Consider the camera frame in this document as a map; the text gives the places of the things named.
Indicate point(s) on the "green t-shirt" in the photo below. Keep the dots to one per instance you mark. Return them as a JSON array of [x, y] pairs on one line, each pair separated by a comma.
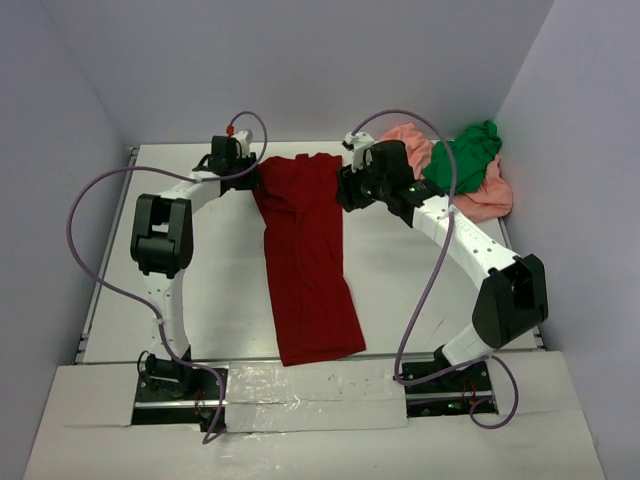
[[473, 150]]

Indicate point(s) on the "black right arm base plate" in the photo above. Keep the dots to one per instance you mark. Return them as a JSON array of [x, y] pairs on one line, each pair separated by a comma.
[[452, 394]]

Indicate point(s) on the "salmon pink t-shirt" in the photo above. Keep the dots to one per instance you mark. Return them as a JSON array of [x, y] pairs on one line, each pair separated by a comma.
[[493, 199]]

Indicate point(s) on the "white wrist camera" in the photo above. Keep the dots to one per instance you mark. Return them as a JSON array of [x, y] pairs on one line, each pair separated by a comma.
[[357, 144], [242, 140]]

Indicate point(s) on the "white cardboard front cover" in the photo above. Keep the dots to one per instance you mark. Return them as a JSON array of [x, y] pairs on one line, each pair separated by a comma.
[[331, 421]]

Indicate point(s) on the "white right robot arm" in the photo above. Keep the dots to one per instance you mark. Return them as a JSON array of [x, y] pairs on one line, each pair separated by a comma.
[[512, 292]]

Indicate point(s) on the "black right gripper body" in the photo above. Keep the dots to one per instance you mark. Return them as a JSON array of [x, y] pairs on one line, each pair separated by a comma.
[[367, 187]]

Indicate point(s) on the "red t-shirt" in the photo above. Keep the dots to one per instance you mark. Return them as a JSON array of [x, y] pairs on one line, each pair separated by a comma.
[[314, 315]]

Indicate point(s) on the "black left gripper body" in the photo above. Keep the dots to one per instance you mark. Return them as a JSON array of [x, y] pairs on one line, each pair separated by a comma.
[[240, 165]]

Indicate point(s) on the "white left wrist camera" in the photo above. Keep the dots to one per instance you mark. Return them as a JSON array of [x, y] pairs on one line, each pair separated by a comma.
[[242, 140]]

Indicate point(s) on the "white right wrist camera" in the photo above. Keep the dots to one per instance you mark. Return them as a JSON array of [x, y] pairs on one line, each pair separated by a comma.
[[357, 144]]

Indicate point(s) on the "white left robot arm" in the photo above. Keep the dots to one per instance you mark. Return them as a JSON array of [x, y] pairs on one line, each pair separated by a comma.
[[162, 246]]

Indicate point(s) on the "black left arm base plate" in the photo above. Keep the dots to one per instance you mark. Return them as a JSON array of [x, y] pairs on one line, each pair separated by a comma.
[[159, 402]]

